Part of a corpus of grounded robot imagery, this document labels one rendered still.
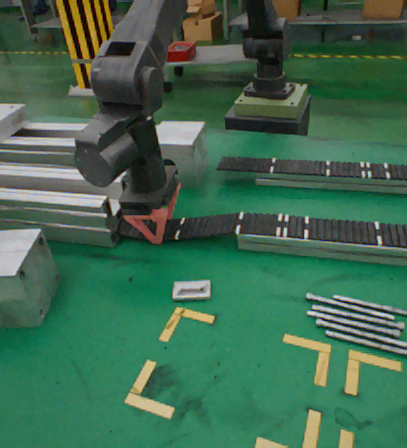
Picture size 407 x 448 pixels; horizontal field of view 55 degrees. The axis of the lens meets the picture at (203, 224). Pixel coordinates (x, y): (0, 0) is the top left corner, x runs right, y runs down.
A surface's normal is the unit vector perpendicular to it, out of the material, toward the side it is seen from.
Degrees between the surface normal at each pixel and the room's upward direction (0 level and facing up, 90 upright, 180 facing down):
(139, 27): 31
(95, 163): 91
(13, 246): 0
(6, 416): 0
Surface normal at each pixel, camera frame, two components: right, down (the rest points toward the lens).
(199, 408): -0.08, -0.80
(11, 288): -0.03, 0.61
